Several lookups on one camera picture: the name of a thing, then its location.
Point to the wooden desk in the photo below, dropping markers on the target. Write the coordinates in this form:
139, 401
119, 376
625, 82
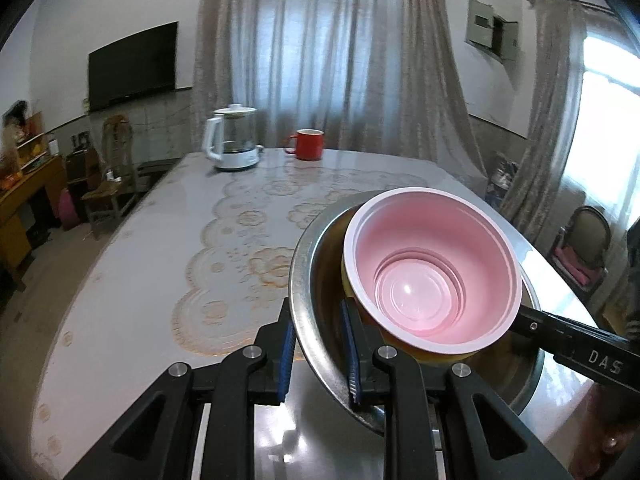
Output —
25, 210

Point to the carved wooden chair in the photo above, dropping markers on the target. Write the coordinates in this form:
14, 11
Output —
112, 180

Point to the red mug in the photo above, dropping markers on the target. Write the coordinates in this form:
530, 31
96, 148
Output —
307, 146

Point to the sheer beige window curtain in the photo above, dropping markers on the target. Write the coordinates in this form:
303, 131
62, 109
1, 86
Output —
325, 50

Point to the dark armchair pink cushion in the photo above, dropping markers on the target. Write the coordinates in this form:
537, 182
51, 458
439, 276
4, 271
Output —
582, 250

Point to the stainless steel bowl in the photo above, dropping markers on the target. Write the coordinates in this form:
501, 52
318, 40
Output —
320, 260

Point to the yellow plastic bowl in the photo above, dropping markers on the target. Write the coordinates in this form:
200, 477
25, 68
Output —
440, 357

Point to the grey wall electrical panel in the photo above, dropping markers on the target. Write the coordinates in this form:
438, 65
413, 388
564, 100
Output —
492, 27

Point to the person's right hand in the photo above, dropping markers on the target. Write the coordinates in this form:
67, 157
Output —
615, 430

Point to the black wall television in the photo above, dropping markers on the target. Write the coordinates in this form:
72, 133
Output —
132, 65

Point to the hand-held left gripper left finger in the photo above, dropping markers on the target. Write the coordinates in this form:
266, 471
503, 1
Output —
286, 360

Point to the pink bag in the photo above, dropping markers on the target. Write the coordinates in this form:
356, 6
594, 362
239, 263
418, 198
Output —
69, 208

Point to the dark clutter pile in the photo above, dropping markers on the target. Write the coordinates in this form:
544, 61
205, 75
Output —
502, 180

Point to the white glass electric kettle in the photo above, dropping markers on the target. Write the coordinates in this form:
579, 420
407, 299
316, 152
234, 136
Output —
232, 135

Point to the beige side curtain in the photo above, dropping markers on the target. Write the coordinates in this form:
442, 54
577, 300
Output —
550, 110

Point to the red plastic bowl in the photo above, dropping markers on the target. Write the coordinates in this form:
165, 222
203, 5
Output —
425, 260

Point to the wooden shelf with ornaments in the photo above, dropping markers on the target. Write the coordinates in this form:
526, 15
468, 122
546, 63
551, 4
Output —
22, 135

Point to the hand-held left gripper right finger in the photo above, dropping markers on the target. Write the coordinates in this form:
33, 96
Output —
350, 355

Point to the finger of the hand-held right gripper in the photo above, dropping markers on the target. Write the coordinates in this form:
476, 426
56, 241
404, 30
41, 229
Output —
542, 330

